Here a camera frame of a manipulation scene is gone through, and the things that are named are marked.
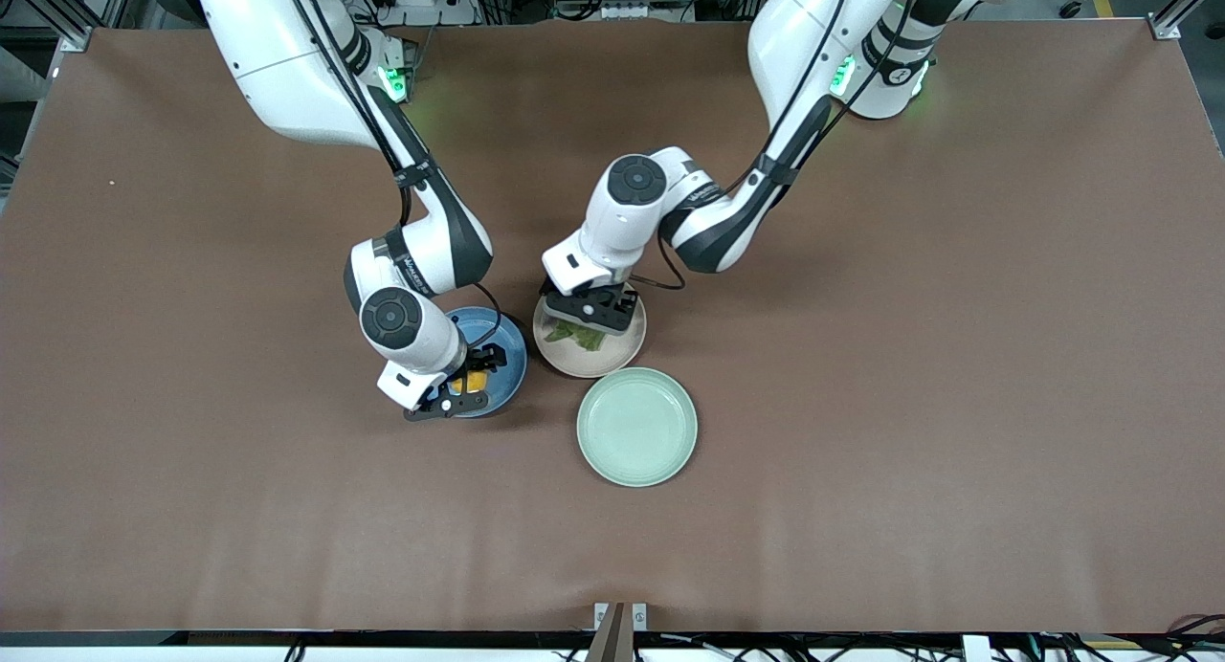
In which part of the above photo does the green lettuce leaf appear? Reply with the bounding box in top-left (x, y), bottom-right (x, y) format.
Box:
top-left (545, 319), bottom-right (607, 353)

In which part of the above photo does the blue plate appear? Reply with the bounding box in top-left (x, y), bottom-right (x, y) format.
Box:
top-left (421, 306), bottom-right (528, 419)

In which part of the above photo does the beige plate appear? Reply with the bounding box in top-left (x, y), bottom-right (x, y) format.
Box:
top-left (533, 294), bottom-right (648, 379)

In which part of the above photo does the pale green plate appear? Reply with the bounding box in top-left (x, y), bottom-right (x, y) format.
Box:
top-left (577, 367), bottom-right (699, 488)

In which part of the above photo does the white power strip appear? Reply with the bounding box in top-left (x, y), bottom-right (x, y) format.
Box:
top-left (378, 0), bottom-right (479, 28)

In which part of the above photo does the black table edge rail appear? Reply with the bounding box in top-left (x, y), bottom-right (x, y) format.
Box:
top-left (0, 629), bottom-right (1225, 650)

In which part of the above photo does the metal table edge bracket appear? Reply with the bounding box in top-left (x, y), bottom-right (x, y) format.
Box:
top-left (593, 602), bottom-right (649, 662)

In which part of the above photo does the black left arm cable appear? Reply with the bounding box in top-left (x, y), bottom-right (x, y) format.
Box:
top-left (627, 0), bottom-right (920, 292)

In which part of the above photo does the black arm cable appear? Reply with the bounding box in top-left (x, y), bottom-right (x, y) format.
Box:
top-left (627, 0), bottom-right (920, 292)
top-left (282, 0), bottom-right (504, 347)

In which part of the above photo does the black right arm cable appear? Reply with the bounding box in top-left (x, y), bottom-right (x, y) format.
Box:
top-left (282, 0), bottom-right (504, 347)

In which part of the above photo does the aluminium frame profile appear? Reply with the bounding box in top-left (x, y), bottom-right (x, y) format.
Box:
top-left (1148, 0), bottom-right (1225, 41)
top-left (0, 0), bottom-right (94, 53)

